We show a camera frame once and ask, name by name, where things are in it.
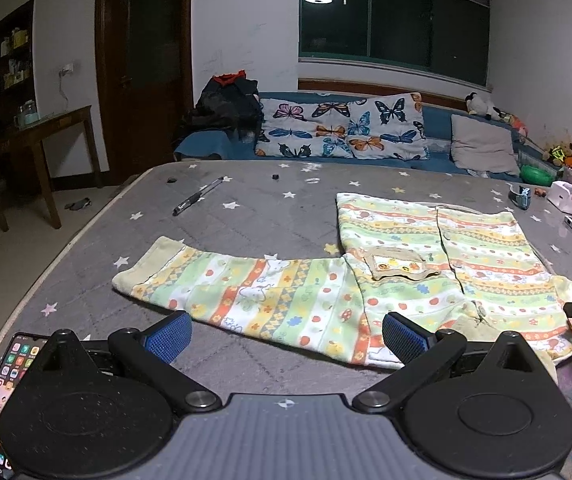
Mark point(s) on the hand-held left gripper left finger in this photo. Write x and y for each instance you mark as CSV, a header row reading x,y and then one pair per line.
x,y
166,340

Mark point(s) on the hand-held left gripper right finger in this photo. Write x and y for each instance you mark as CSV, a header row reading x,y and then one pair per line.
x,y
404,338

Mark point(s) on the patterned green orange child's jacket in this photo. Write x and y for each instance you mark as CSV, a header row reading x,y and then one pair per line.
x,y
415,240

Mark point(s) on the dark clothes pile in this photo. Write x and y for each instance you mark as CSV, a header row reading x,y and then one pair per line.
x,y
226,105

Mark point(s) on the white box with pink bag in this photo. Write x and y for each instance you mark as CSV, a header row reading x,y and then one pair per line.
x,y
568,197

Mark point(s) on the small orange toy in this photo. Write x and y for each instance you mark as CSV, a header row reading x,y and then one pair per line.
x,y
540,191

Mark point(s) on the blue smartwatch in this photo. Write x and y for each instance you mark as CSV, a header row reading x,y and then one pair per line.
x,y
519,196

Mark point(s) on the green bowl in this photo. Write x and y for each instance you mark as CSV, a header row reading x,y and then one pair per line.
x,y
536,175

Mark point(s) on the black and clear pen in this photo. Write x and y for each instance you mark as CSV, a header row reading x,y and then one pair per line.
x,y
201,195

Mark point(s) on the grey star-printed tablecloth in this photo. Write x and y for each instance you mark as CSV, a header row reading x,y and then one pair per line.
x,y
266,220

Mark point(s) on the black smartphone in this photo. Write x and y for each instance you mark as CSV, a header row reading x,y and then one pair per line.
x,y
11,360

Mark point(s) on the yellow and orange plush toys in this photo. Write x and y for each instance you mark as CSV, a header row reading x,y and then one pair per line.
x,y
560,155

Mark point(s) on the dark slipper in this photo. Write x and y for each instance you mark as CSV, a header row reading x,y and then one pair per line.
x,y
78,204

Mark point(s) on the plain grey pillow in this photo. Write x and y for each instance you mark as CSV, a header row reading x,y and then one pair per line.
x,y
483,145

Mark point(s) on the blue sofa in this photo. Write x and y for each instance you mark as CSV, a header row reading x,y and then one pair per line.
x,y
206,145

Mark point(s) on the colourful plush toy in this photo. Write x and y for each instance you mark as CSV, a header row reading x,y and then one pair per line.
x,y
514,122

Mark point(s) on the butterfly print pillow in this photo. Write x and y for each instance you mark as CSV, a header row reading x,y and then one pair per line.
x,y
388,125
306,127

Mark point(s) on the black and white plush toy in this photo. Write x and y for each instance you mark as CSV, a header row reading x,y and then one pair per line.
x,y
483,105

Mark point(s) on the brown wooden desk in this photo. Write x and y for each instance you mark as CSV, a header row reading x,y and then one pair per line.
x,y
51,122

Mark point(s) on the glass jar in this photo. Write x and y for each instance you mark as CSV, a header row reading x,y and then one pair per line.
x,y
27,115

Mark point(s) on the dark wooden door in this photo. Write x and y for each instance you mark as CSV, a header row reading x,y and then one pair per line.
x,y
141,70

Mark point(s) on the dark glass window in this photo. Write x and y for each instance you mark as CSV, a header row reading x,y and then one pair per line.
x,y
395,20

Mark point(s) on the brown wooden sofa rail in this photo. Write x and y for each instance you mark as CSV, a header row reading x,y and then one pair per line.
x,y
365,86

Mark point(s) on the wall socket with plug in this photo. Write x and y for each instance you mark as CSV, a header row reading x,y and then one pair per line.
x,y
67,69

